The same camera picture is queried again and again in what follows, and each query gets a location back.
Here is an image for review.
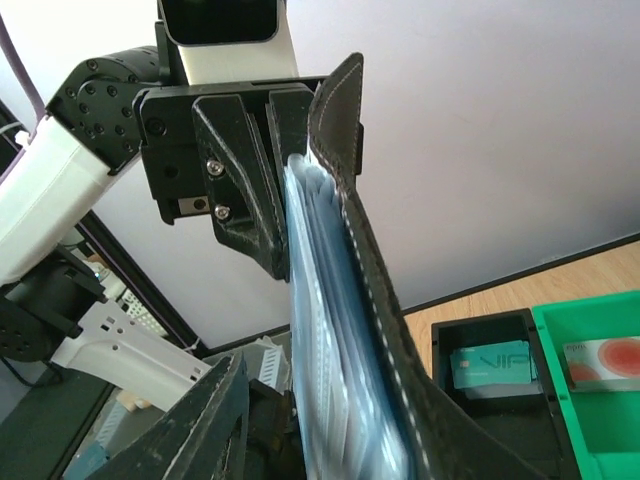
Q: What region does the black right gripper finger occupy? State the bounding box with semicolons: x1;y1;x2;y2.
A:
94;354;249;480

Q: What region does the white red-circle card stack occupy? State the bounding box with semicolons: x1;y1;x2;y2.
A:
563;336;639;392

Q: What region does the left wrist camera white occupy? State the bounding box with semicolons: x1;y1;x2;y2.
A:
155;1;299;86

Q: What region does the green plastic bin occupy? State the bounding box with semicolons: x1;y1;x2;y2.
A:
532;290;639;479

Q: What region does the black leather card holder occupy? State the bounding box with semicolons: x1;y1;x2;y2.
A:
284;53;539;479

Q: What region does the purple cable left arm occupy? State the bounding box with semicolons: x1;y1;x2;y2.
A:
0;9;46;166

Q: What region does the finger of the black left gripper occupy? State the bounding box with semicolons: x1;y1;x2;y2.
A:
264;85;313;215
192;94;288;281

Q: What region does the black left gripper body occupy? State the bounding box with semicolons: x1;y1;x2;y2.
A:
135;77;322;224

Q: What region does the white slotted cable duct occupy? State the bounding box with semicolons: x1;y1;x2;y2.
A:
92;292;294;451

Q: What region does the teal VIP card stack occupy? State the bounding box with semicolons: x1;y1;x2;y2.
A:
449;340;542;400

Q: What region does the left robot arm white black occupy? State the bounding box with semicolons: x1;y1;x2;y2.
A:
1;46;322;411

